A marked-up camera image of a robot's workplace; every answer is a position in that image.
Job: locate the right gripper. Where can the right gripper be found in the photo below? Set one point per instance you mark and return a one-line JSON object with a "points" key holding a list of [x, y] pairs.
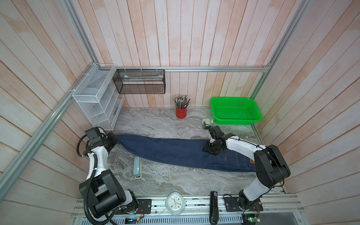
{"points": [[206, 148]]}

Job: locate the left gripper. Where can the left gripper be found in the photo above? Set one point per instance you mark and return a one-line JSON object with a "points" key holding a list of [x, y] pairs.
{"points": [[110, 135]]}

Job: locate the dark blue denim trousers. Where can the dark blue denim trousers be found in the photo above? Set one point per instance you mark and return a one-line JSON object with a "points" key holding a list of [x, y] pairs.
{"points": [[186, 153]]}

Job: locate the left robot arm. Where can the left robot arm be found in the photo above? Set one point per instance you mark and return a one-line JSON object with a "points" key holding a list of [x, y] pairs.
{"points": [[103, 196]]}

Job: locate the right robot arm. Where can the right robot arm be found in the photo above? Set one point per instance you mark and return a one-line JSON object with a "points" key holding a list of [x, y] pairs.
{"points": [[271, 168]]}

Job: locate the small white grey box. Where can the small white grey box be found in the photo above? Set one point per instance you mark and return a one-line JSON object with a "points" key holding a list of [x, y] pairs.
{"points": [[207, 123]]}

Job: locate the light blue phone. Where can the light blue phone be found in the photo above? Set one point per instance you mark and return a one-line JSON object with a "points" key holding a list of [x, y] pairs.
{"points": [[137, 167]]}

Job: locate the green plastic basket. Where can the green plastic basket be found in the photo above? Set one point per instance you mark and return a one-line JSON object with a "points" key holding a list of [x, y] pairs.
{"points": [[235, 111]]}

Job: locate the red pencil cup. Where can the red pencil cup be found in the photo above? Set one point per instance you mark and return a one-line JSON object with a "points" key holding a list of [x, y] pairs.
{"points": [[181, 113]]}

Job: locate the pencils in cup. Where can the pencils in cup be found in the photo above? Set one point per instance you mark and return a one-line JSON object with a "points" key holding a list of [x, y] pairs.
{"points": [[181, 101]]}

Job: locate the white analog clock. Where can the white analog clock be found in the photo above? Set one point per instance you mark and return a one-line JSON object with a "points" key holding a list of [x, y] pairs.
{"points": [[175, 204]]}

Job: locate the black remote control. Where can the black remote control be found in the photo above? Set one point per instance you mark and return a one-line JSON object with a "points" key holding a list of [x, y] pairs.
{"points": [[214, 211]]}

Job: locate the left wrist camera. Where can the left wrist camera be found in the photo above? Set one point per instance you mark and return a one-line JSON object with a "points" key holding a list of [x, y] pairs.
{"points": [[95, 134]]}

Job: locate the white wire mesh shelf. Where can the white wire mesh shelf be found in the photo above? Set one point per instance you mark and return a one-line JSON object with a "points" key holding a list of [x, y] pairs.
{"points": [[97, 96]]}

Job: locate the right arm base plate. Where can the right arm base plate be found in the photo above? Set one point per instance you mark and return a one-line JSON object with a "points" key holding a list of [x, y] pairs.
{"points": [[237, 204]]}

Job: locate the black mesh wall basket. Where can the black mesh wall basket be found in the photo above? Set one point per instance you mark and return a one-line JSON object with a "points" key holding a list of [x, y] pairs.
{"points": [[140, 81]]}

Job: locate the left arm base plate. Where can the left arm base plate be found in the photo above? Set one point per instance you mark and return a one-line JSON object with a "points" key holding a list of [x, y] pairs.
{"points": [[144, 206]]}

